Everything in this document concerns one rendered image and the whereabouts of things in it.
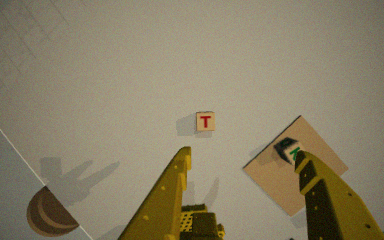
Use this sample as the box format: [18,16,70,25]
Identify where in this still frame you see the tan flat mat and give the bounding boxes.
[243,115,349,216]

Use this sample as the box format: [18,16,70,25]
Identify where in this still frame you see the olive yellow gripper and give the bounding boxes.
[117,146,384,240]

